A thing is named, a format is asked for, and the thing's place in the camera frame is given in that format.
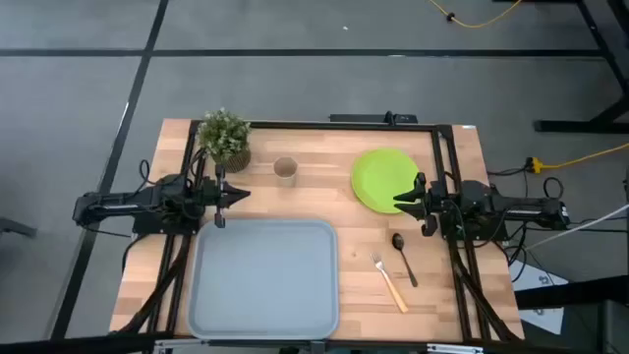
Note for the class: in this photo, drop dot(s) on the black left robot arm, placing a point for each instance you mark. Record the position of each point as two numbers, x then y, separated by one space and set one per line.
123 201

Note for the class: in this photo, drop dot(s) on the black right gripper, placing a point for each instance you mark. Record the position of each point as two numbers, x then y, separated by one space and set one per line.
435 204

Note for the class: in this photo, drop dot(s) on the dark metal spoon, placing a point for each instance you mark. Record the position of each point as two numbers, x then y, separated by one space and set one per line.
399 242

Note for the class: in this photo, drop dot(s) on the potted artificial plant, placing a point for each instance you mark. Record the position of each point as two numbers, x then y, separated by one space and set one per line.
223 135

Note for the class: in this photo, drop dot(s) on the brown paper cup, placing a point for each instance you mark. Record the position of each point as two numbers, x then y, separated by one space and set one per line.
285 169

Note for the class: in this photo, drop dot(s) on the black aluminium table frame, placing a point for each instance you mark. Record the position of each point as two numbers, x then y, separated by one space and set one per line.
344 126

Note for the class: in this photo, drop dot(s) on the white paper sheet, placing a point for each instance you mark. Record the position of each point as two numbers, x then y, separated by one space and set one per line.
540 282

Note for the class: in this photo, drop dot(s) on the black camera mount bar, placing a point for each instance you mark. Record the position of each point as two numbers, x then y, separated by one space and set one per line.
363 118

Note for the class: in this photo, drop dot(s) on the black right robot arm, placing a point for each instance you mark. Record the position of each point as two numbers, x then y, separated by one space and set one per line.
516 206

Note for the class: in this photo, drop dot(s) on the lime green plate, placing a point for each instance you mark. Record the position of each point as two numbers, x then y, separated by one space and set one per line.
381 177

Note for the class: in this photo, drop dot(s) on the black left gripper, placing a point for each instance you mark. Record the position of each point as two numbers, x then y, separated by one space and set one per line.
219 196

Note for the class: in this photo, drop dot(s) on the black stand frame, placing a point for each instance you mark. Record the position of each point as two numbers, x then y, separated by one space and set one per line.
597 44

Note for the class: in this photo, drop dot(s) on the grey plastic tray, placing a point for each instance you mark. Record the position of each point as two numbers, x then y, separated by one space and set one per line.
263 280

